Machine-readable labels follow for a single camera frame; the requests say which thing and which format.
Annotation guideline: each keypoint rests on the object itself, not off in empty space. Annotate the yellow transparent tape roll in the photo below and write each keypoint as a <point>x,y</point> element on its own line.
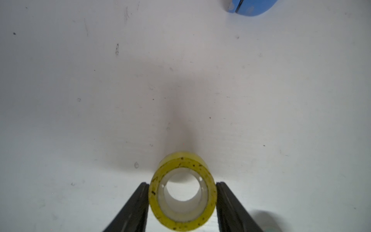
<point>176,215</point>

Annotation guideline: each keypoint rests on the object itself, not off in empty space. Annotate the blue tape cutter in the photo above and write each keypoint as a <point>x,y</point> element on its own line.
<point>250,7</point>

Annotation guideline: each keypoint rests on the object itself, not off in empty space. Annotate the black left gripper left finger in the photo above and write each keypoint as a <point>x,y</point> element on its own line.
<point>133,215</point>

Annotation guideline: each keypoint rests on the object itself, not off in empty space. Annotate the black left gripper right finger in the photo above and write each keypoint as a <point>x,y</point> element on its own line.
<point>232,216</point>

